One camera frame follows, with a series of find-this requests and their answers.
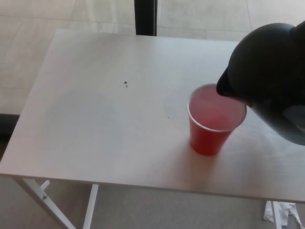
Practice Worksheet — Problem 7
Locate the black electric kettle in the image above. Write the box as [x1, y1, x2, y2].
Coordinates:
[215, 22, 305, 146]

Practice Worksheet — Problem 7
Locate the crumpled white paper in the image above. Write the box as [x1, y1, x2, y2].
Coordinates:
[262, 200, 303, 229]

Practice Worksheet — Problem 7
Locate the straight white table leg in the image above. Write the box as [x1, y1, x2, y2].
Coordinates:
[83, 184, 99, 229]

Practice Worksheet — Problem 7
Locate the slanted white table leg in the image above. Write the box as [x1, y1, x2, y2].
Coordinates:
[15, 178, 72, 229]

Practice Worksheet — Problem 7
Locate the black window frame post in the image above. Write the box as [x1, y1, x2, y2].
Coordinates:
[134, 0, 158, 36]

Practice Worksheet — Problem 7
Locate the red plastic cup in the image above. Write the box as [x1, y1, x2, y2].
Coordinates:
[186, 83, 247, 156]

